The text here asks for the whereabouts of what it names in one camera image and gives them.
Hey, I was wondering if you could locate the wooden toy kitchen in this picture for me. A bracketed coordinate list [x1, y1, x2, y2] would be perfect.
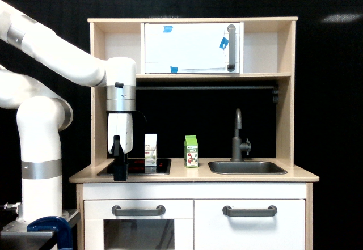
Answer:
[70, 17, 319, 249]

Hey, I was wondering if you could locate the black stovetop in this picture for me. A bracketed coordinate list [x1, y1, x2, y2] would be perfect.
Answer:
[97, 158, 171, 176]

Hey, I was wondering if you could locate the green juice carton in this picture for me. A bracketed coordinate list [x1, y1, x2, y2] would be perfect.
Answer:
[184, 135, 199, 168]

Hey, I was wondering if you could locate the dark hanging rail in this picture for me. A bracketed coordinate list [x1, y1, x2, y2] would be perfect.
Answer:
[137, 86, 278, 91]

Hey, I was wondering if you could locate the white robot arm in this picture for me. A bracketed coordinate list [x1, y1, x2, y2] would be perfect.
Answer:
[1, 2, 136, 223]

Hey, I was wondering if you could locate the grey cabinet door handle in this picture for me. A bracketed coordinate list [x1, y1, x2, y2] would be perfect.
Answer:
[222, 205, 277, 217]

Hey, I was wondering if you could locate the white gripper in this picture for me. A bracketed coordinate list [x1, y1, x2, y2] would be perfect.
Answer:
[107, 112, 133, 181]

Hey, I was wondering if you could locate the white cabinet door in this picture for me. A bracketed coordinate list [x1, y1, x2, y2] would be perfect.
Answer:
[194, 200, 305, 249]

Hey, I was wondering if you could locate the grey microwave handle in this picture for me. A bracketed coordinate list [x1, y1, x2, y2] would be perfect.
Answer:
[227, 24, 236, 73]

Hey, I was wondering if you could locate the grey faucet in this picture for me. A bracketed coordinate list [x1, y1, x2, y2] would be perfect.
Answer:
[231, 108, 251, 162]

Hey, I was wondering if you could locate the white oven door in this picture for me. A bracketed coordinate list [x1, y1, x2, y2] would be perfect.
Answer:
[84, 200, 194, 249]

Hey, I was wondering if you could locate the grey oven door handle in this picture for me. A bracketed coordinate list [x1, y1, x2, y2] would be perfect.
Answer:
[111, 205, 166, 217]

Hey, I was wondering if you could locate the white microwave door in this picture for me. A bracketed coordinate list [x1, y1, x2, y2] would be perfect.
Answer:
[145, 22, 244, 74]

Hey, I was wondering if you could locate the white milk carton box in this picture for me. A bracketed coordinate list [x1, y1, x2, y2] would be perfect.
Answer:
[144, 134, 157, 167]

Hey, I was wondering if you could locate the blue clamp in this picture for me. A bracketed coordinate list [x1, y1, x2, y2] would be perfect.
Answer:
[27, 216, 73, 250]

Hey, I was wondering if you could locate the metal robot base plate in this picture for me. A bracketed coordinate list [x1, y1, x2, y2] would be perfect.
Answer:
[1, 209, 81, 237]

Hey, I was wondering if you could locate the grey sink basin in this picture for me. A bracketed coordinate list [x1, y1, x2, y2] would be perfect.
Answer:
[208, 161, 288, 175]

